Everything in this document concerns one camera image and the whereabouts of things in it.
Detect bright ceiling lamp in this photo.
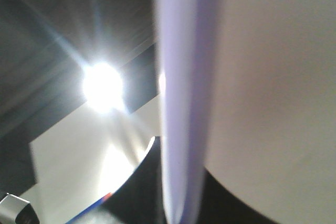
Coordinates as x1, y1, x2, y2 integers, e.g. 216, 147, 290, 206
82, 62, 125, 113

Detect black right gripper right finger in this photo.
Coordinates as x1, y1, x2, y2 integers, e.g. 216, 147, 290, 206
197, 170, 275, 224

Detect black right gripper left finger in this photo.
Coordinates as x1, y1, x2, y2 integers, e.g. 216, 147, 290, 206
68, 136, 164, 223

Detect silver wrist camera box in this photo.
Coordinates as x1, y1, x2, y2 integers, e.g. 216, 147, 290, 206
1, 194, 40, 224

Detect white paper sheets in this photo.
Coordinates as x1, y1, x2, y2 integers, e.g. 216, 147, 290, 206
154, 0, 335, 223

